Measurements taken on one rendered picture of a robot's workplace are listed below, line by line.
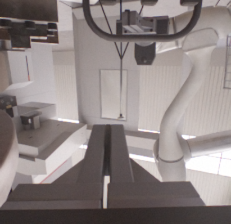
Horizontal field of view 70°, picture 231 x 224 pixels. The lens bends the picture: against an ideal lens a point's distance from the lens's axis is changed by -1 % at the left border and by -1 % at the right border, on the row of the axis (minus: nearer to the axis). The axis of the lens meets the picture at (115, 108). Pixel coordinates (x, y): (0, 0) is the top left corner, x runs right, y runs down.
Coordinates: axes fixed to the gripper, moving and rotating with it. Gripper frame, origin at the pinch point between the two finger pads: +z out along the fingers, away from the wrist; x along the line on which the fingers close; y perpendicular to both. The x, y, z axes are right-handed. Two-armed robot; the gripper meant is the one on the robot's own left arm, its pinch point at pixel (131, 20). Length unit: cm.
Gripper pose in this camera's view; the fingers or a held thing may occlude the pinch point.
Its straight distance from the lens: 38.4
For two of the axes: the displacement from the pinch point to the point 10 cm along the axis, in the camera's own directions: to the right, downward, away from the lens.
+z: -3.5, 2.5, -9.0
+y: 0.0, -9.6, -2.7
